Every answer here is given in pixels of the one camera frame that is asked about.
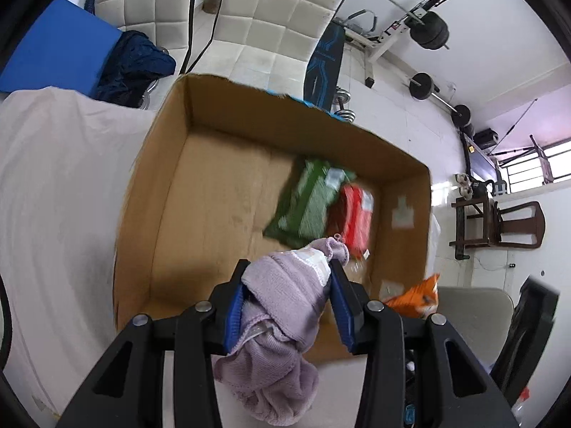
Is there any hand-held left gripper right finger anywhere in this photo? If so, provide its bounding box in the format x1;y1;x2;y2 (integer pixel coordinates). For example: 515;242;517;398
329;261;520;428

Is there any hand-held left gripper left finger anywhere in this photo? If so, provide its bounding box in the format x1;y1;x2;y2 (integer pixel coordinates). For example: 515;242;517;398
57;259;251;428

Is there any lilac knitted cloth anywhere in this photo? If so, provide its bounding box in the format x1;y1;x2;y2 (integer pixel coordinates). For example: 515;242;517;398
213;237;351;427

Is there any cardboard box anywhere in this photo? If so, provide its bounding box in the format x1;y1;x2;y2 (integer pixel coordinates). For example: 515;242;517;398
113;73;433;365

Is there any orange snack packet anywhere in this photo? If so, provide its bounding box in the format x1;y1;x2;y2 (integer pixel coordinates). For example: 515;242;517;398
384;273;441;320

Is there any red packaged cloth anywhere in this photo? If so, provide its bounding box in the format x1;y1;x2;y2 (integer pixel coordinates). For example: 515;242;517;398
327;184;374;260

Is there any green packaged cloth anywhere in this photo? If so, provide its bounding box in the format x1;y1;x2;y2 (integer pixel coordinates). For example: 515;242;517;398
263;157;357;249

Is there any beige cushioned seat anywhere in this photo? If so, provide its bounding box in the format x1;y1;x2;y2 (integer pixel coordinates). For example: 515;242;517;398
435;286;515;366

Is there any dark wooden chair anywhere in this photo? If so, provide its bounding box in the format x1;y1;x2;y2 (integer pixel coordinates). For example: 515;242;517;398
448;196;546;260

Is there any white bed sheet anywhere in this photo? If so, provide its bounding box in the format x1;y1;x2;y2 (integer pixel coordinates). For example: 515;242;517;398
0;87;158;417

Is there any chrome dumbbell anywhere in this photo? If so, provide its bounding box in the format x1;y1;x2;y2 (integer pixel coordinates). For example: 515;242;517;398
334;89;357;124

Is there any barbell with black plates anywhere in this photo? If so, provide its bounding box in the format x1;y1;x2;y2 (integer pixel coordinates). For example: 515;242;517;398
319;0;450;51
409;72;473;126

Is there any barred window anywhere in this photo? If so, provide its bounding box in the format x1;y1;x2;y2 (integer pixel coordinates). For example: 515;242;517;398
499;140;571;193

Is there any black blue weight bench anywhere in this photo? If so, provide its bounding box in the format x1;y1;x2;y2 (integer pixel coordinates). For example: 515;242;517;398
303;21;345;112

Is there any dark blue knitted garment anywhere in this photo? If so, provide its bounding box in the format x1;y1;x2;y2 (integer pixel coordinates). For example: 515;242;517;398
95;30;177;108

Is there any white quilted chair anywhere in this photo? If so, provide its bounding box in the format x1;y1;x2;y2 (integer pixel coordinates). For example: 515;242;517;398
91;0;202;72
185;0;353;108

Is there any blue mat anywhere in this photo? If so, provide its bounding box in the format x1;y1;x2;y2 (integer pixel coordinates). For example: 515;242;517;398
0;0;123;96

